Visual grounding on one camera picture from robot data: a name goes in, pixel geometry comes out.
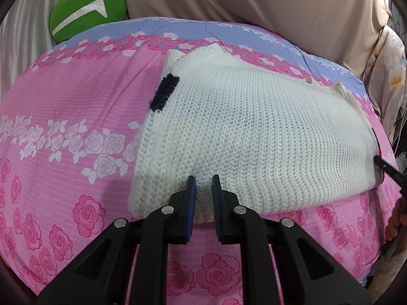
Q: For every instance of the person's right hand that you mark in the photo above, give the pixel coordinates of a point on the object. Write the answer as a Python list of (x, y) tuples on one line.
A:
[(394, 222)]

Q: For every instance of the beige curtain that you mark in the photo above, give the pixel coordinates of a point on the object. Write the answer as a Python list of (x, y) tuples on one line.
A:
[(254, 0)]

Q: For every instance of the white red navy knit sweater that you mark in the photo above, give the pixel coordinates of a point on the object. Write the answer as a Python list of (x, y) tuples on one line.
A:
[(254, 139)]

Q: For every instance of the cream floral cloth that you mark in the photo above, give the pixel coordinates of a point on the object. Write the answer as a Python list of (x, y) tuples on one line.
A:
[(388, 79)]

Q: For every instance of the pink floral bed sheet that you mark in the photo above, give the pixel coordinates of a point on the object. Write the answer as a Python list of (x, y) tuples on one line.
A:
[(73, 117)]

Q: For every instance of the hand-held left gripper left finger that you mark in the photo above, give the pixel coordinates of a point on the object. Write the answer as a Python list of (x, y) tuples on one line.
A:
[(190, 211)]

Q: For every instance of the green plush pillow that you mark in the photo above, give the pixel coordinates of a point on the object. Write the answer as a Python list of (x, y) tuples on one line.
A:
[(89, 9)]

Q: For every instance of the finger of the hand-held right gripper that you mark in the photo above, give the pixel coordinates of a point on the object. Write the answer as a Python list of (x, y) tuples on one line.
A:
[(389, 170)]

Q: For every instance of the small curtain clip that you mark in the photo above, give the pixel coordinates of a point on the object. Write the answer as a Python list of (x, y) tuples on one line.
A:
[(388, 13)]

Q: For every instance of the silver satin curtain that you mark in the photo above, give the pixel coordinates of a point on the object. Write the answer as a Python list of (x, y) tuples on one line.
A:
[(22, 38)]

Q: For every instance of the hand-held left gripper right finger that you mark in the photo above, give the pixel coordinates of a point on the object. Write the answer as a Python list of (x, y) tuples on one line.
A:
[(217, 211)]

